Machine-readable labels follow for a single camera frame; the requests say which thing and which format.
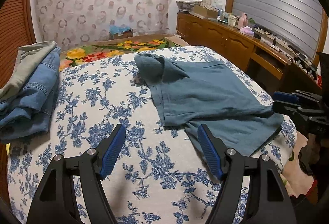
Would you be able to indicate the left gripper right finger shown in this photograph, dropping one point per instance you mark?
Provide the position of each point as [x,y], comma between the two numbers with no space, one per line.
[268,200]

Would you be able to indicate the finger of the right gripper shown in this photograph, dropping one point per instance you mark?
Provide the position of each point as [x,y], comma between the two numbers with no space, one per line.
[285,97]
[292,109]

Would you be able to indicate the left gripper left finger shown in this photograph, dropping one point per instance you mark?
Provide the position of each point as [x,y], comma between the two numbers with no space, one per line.
[55,200]

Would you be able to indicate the teal pants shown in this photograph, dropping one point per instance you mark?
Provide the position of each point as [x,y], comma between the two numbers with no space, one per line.
[189,94]

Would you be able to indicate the right hand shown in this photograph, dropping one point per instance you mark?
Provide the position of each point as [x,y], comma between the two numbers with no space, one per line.
[309,155]

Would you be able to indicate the wooden sideboard cabinet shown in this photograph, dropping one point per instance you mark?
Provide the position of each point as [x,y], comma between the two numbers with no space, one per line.
[272,70]

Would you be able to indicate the pink tissue pack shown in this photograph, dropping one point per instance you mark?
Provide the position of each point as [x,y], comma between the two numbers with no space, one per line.
[247,31]

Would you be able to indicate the pink bottle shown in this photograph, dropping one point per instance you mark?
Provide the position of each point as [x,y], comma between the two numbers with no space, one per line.
[243,21]

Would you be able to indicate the blue denim jeans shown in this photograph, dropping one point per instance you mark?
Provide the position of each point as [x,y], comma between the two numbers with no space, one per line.
[29,112]

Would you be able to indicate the grey window blind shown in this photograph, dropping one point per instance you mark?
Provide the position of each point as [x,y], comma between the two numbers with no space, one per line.
[297,21]

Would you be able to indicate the cardboard box on sideboard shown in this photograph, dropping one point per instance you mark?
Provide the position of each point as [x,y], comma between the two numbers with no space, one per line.
[206,12]

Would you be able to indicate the blue floral white bedsheet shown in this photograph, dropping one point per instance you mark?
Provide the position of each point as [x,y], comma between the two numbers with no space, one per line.
[159,176]

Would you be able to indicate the grey folded garment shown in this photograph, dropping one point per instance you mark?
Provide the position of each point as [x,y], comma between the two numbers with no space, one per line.
[28,58]

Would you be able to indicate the colourful floral blanket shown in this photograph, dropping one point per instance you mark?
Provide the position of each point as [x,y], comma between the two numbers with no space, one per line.
[90,53]

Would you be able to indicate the cardboard box blue contents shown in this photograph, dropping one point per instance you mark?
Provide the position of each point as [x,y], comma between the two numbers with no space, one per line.
[120,32]

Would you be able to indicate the wooden louvred wardrobe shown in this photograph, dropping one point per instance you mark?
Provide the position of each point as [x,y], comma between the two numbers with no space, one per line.
[16,30]

